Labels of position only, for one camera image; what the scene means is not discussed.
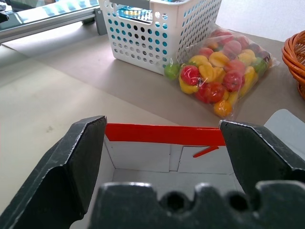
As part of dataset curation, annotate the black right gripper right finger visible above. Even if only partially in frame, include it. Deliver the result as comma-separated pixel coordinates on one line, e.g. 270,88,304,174
218,120,305,194

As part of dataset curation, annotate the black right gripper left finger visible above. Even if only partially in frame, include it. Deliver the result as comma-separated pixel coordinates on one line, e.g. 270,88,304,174
0,115,107,229

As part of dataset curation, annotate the red gift box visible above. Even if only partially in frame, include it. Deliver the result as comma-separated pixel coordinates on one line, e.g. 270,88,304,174
71,109,305,229

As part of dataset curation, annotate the green conveyor belt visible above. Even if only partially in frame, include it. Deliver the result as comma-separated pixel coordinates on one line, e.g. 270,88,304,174
0,0,107,45

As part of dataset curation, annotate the clear bag of toy fruit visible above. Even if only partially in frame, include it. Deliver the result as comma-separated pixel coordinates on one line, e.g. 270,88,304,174
163,26,280,120

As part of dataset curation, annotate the orange wicker basket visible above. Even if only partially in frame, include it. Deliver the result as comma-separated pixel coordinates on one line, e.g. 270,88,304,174
281,30,305,101

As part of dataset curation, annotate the white perforated plastic basket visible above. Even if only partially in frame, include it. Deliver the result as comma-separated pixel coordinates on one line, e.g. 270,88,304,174
98,0,223,76

